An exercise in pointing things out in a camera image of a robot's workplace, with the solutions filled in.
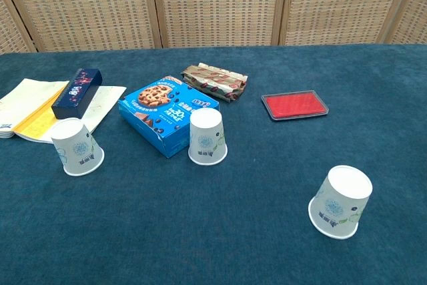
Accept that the brown red snack wrapper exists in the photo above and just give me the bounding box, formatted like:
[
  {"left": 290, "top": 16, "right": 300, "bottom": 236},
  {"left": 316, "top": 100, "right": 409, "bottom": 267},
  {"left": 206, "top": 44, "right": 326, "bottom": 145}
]
[{"left": 180, "top": 61, "right": 250, "bottom": 103}]

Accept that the blue cookie box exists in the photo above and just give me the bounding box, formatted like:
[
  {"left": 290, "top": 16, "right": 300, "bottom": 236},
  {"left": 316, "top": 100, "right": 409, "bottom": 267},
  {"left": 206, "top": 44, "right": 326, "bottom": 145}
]
[{"left": 117, "top": 75, "right": 220, "bottom": 160}]

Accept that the dark blue long box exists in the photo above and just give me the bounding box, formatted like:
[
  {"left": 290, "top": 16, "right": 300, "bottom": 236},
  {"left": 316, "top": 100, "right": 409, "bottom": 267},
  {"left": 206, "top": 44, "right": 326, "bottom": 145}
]
[{"left": 51, "top": 67, "right": 103, "bottom": 120}]

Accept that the red ink pad case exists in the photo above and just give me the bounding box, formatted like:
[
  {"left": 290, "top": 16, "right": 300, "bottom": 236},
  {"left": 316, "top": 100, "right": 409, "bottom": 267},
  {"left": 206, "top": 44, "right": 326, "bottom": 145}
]
[{"left": 260, "top": 89, "right": 330, "bottom": 123}]

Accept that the open yellow white notebook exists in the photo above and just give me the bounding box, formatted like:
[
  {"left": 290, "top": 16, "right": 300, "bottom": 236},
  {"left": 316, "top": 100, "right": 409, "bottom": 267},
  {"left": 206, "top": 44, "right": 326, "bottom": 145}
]
[{"left": 0, "top": 77, "right": 127, "bottom": 145}]

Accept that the white paper cup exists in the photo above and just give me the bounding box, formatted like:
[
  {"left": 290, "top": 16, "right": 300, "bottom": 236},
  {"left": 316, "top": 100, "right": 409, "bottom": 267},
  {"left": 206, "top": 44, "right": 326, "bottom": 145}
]
[
  {"left": 308, "top": 164, "right": 374, "bottom": 240},
  {"left": 187, "top": 107, "right": 229, "bottom": 166},
  {"left": 49, "top": 117, "right": 105, "bottom": 178}
]

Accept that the woven bamboo folding screen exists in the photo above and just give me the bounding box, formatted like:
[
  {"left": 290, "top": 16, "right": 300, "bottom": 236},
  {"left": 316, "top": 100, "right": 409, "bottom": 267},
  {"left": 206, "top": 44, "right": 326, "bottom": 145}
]
[{"left": 0, "top": 0, "right": 427, "bottom": 55}]

